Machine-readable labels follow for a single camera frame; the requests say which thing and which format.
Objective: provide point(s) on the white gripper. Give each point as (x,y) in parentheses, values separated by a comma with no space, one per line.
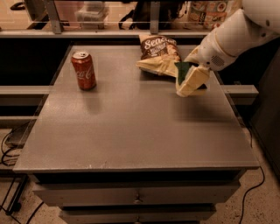
(210,52)

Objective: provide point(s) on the green and yellow sponge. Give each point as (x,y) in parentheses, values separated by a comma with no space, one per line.
(190,76)

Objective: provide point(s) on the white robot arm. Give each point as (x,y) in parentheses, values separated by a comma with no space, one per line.
(256,23)

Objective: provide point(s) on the red coke can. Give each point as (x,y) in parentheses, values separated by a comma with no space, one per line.
(84,68)

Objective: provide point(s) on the brown chip bag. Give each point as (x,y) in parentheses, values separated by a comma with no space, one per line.
(159,55)

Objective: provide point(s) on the colourful snack bag background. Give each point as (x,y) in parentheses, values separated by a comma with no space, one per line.
(209,14)

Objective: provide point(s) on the black bag background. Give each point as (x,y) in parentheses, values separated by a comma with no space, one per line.
(145,12)

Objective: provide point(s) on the clear plastic container background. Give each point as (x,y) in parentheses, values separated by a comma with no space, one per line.
(92,15)

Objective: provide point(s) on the grey top drawer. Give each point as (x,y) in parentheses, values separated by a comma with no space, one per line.
(89,195)

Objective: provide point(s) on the grey drawer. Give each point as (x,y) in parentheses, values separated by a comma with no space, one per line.
(137,215)
(89,195)

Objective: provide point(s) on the grey metal railing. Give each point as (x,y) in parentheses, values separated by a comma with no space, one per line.
(56,19)

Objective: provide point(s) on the grey lower drawer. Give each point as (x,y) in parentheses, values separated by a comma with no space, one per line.
(137,215)

